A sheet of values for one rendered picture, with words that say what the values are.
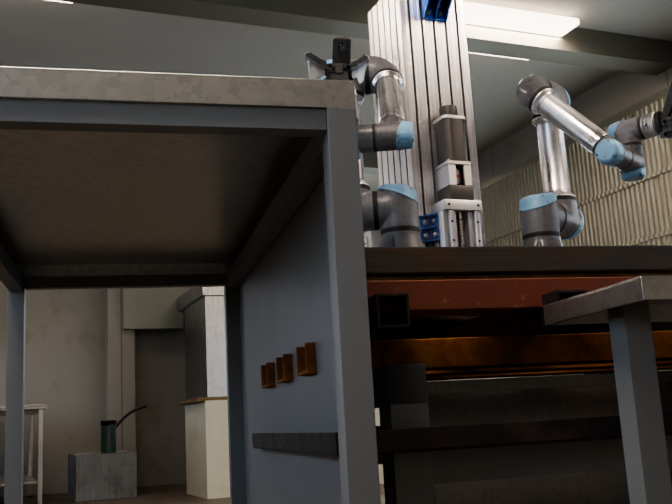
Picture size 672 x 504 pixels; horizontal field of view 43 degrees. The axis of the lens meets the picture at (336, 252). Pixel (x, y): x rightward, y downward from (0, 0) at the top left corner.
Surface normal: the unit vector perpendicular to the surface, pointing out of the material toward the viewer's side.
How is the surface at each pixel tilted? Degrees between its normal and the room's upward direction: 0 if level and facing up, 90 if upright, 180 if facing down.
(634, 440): 90
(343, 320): 90
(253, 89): 90
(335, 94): 90
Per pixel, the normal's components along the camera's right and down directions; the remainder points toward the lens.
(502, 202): -0.93, -0.02
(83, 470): 0.36, -0.20
